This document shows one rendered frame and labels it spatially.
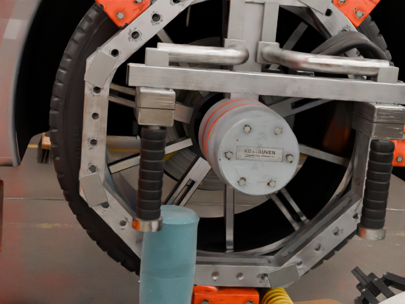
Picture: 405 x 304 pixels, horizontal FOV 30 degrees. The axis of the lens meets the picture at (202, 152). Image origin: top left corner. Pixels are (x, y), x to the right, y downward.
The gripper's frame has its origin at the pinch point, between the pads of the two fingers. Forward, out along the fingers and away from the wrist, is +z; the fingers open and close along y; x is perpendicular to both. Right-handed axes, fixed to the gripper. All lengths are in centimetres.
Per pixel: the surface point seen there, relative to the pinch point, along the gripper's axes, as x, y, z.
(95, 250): -15, -73, 194
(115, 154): -24, -63, 391
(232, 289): 10.2, -19.0, 10.7
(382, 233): 11.7, 6.2, -13.2
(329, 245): 4.8, -0.5, 9.3
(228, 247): 13.3, -15.3, 19.8
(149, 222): 36.7, -18.3, -13.5
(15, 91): 61, -26, 25
